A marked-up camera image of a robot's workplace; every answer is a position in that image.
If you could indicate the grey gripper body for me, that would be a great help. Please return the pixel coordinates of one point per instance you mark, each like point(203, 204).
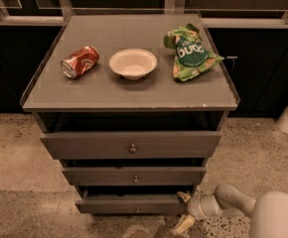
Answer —
point(197, 205)

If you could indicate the grey bottom drawer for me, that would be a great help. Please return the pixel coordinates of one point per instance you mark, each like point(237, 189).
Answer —
point(143, 199)

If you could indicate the grey drawer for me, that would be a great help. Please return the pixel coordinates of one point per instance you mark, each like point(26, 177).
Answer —
point(131, 145)
point(135, 175)
point(143, 199)

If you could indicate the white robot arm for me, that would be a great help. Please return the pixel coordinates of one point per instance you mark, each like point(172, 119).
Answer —
point(268, 214)

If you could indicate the grey drawer cabinet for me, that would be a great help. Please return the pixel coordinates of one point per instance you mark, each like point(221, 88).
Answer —
point(101, 100)

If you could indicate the grey middle drawer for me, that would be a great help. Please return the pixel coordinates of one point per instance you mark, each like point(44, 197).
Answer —
point(135, 175)

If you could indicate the grey top drawer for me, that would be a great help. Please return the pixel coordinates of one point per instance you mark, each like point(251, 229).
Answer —
point(131, 145)

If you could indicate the green chip bag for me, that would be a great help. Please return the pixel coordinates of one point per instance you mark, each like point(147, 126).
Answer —
point(191, 57)

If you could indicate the white paper bowl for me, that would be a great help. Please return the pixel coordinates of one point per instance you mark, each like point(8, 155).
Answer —
point(133, 64)

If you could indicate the red soda can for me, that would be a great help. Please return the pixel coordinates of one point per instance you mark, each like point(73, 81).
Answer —
point(80, 62)

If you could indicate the dark cabinet handle right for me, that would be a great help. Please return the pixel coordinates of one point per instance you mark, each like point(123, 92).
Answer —
point(233, 60)

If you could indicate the metal railing frame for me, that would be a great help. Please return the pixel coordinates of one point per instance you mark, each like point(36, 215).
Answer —
point(241, 14)

